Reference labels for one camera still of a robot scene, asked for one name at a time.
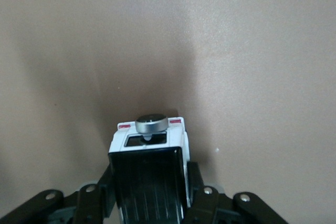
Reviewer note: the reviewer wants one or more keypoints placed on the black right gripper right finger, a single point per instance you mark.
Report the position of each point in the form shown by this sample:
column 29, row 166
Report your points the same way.
column 215, row 205

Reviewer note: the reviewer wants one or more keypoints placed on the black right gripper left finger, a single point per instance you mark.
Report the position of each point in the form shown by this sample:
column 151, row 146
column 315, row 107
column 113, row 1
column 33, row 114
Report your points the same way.
column 78, row 205

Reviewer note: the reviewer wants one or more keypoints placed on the white toy pickup truck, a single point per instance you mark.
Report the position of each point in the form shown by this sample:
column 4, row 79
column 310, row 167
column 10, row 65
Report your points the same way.
column 147, row 182

